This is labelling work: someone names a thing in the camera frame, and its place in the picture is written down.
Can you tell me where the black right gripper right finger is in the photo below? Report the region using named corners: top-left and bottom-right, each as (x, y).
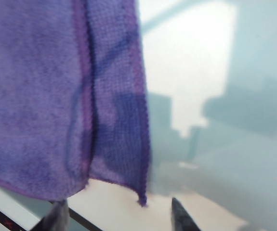
top-left (170, 197), bottom-right (202, 231)

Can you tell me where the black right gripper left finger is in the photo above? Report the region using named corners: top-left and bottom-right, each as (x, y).
top-left (40, 199), bottom-right (70, 231)

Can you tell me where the purple microfiber cloth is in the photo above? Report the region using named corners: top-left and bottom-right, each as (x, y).
top-left (0, 0), bottom-right (151, 208)

